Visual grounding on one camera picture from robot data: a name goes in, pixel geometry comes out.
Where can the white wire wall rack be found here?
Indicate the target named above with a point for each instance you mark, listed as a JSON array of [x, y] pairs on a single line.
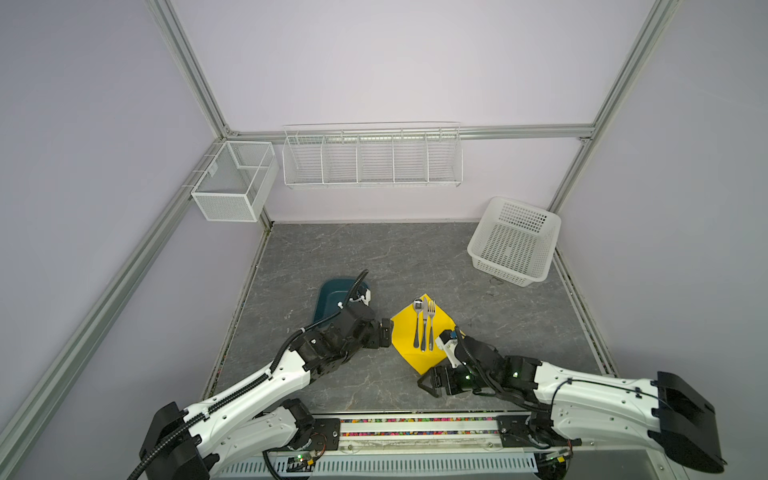
[[384, 154]]

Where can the silver fork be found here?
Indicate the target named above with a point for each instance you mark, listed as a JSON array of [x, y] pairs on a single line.
[[431, 316]]

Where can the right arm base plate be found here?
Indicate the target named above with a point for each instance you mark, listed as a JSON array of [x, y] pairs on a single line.
[[534, 430]]

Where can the silver spoon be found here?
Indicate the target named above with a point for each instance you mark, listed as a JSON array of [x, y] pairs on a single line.
[[418, 308]]

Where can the silver knife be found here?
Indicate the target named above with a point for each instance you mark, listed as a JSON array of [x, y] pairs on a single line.
[[423, 330]]

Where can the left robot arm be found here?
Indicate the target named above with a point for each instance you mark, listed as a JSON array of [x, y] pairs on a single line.
[[261, 413]]

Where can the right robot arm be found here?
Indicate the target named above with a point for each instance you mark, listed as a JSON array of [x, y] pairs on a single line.
[[688, 419]]

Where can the teal plastic tray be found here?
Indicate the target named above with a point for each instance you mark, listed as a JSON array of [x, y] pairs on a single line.
[[332, 297]]

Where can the white mesh wall box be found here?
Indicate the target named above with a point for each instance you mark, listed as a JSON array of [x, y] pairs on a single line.
[[236, 183]]

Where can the white vent grille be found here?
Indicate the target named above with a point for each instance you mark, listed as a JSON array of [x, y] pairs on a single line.
[[401, 466]]

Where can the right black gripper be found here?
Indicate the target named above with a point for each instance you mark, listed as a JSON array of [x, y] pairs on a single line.
[[446, 376]]

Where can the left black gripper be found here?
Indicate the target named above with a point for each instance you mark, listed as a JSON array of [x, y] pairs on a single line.
[[375, 341]]

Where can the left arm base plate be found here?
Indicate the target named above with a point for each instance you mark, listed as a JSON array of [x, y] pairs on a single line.
[[320, 434]]

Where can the white perforated plastic basket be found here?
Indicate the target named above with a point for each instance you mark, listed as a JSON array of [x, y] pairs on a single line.
[[515, 242]]

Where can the aluminium front rail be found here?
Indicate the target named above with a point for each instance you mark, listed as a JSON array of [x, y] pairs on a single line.
[[458, 429]]

